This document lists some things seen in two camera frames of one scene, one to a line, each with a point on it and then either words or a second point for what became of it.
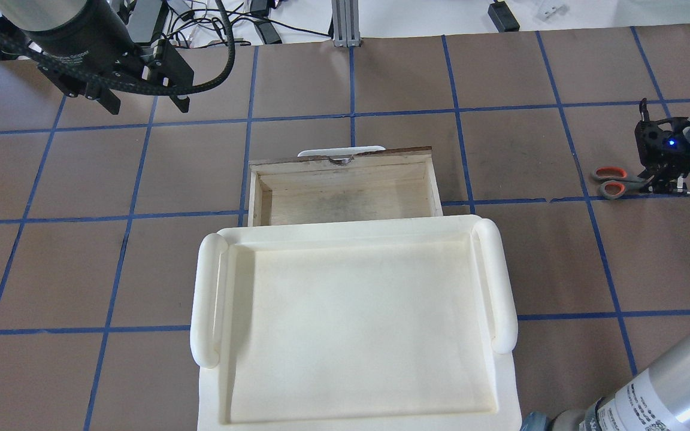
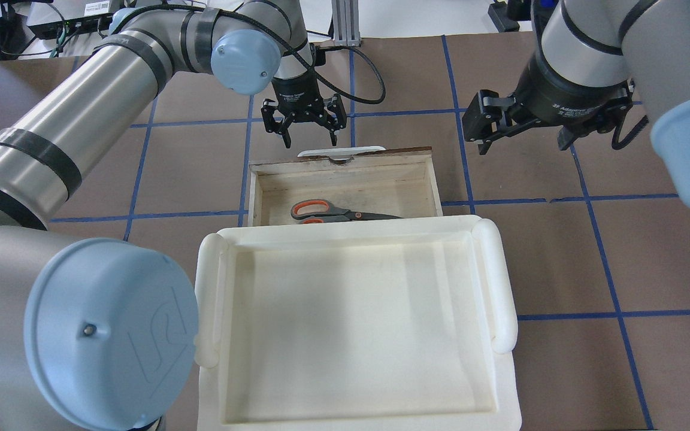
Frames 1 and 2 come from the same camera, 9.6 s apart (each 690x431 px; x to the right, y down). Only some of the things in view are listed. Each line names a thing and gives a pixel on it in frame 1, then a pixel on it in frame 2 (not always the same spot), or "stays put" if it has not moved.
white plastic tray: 354,327 stays put
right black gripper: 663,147 -> 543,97
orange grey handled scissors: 614,182 -> 312,211
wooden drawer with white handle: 344,183 stays put
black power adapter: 502,17 stays put
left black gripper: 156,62 -> 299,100
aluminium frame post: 345,23 stays put
